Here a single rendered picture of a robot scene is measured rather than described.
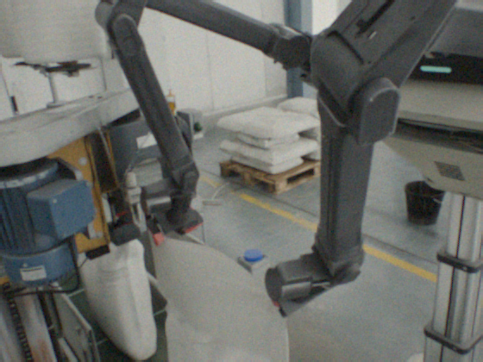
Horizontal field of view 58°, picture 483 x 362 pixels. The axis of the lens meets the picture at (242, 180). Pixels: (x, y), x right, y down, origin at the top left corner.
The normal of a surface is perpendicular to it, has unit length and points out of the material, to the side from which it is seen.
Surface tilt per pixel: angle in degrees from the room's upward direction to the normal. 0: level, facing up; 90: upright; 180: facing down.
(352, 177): 119
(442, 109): 40
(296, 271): 29
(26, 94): 90
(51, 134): 90
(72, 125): 90
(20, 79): 90
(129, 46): 105
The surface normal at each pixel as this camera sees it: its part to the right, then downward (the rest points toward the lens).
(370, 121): 0.34, 0.72
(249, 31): 0.52, 0.48
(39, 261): 0.44, 0.32
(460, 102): -0.55, -0.53
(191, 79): 0.62, 0.25
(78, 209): 0.90, 0.10
